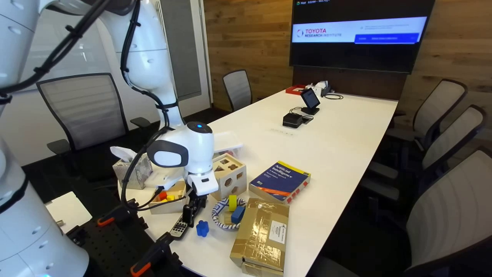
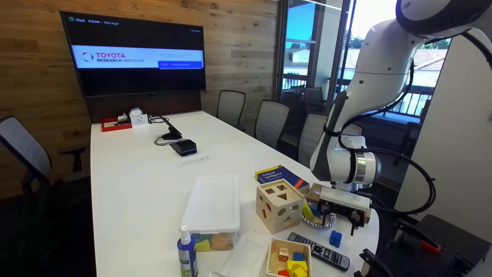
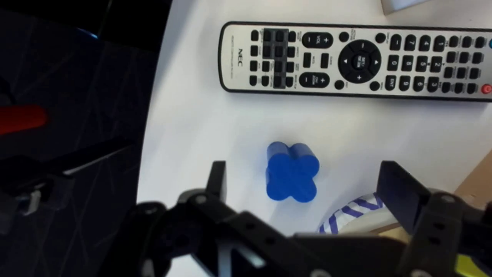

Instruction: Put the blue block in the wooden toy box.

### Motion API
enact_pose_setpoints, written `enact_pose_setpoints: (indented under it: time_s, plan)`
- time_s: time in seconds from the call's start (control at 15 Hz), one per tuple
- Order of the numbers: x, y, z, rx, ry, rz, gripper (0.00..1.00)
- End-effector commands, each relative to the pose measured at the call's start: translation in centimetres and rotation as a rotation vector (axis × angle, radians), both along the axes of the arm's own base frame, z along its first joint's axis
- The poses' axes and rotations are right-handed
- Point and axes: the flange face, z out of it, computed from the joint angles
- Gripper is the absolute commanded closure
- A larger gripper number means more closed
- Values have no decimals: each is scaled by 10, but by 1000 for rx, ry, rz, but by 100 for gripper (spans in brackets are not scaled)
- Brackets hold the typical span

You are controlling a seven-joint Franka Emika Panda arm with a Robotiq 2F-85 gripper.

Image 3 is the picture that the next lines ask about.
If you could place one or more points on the blue clover-shaped block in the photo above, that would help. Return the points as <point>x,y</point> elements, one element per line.
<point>293,172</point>

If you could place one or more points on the grey black remote control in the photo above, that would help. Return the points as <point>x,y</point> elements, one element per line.
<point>359,59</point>

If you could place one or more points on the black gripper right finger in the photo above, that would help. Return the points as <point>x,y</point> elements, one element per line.
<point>402,198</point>

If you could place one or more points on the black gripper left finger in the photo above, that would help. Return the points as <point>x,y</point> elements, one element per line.
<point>216,179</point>

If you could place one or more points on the blue patterned white plate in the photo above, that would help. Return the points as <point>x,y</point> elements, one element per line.
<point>348,218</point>

